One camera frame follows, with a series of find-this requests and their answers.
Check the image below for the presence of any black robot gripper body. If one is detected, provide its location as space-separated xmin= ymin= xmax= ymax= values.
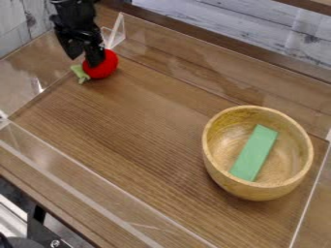
xmin=50 ymin=0 xmax=101 ymax=43

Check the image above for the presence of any green rectangular block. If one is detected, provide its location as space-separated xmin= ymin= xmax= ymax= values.
xmin=228 ymin=125 xmax=277 ymax=181

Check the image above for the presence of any red plush fruit green stem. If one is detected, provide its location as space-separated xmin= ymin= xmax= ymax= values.
xmin=69 ymin=49 xmax=118 ymax=84

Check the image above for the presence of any black table leg bracket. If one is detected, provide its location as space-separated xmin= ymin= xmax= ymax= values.
xmin=26 ymin=205 xmax=71 ymax=248

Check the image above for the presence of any clear acrylic tray wall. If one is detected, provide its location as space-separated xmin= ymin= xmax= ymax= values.
xmin=0 ymin=6 xmax=331 ymax=248

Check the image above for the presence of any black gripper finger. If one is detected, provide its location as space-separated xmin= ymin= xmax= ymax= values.
xmin=55 ymin=30 xmax=82 ymax=60
xmin=82 ymin=34 xmax=105 ymax=68

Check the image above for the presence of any black cable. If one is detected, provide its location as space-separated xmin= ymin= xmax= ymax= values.
xmin=0 ymin=232 xmax=11 ymax=248

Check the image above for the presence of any wooden bowl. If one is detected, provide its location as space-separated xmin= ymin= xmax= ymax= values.
xmin=201 ymin=106 xmax=313 ymax=202

